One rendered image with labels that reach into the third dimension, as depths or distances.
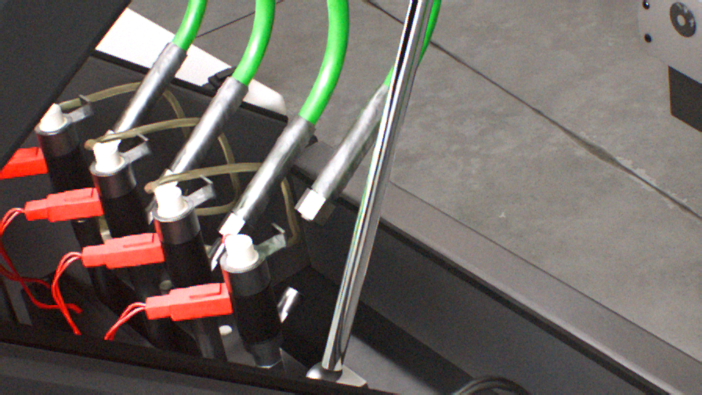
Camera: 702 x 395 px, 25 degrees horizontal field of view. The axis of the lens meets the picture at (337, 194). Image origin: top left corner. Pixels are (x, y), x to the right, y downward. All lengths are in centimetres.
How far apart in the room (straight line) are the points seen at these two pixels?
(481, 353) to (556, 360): 10
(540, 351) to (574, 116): 193
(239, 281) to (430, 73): 236
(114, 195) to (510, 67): 225
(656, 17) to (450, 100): 173
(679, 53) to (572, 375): 42
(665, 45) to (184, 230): 63
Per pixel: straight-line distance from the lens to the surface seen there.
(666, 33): 150
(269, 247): 98
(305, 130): 106
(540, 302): 118
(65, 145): 115
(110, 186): 109
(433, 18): 99
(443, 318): 129
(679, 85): 158
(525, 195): 291
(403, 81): 54
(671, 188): 290
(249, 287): 97
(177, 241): 103
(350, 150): 98
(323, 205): 98
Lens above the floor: 170
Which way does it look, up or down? 35 degrees down
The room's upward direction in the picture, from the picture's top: 11 degrees counter-clockwise
